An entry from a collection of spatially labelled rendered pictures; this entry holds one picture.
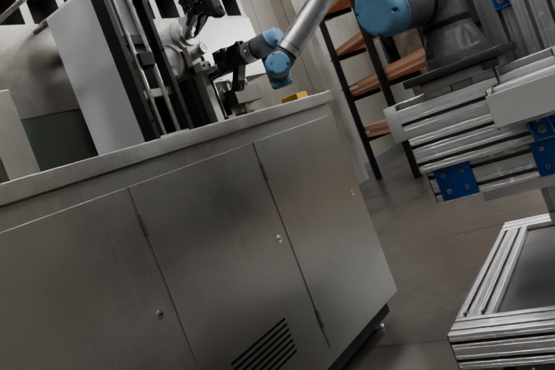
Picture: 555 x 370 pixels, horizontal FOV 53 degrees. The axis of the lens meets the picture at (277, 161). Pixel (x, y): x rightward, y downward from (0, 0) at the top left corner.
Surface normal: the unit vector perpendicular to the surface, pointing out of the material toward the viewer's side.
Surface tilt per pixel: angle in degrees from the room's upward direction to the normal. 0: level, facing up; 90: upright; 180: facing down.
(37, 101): 90
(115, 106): 90
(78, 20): 90
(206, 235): 90
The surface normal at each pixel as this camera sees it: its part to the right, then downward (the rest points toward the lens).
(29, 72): 0.76, -0.26
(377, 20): -0.73, 0.42
